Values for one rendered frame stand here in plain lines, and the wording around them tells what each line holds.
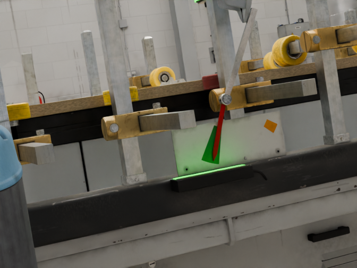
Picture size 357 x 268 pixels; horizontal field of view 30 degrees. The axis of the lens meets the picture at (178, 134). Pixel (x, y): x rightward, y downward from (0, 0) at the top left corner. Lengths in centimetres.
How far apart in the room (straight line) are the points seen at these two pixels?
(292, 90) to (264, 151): 24
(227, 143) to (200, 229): 20
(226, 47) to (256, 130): 19
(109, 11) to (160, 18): 772
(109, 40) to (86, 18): 744
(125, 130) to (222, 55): 27
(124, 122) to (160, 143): 28
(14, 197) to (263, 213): 99
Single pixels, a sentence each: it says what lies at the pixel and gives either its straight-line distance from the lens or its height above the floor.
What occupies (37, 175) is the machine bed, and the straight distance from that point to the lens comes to 157.
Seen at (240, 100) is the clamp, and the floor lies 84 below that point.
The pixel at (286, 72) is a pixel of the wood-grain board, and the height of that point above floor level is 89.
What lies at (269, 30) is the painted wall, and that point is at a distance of 977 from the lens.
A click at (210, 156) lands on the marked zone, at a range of 143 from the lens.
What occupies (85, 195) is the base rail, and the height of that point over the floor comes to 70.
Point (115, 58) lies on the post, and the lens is 138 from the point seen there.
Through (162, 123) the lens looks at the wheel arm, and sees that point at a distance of 124.
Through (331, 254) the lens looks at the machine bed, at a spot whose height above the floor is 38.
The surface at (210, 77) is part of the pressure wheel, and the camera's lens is 160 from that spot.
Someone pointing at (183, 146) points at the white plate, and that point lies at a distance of 141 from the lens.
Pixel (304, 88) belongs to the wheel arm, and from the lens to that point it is 126.
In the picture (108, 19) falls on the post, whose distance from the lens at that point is 139.
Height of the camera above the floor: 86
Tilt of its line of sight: 3 degrees down
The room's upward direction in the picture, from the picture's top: 9 degrees counter-clockwise
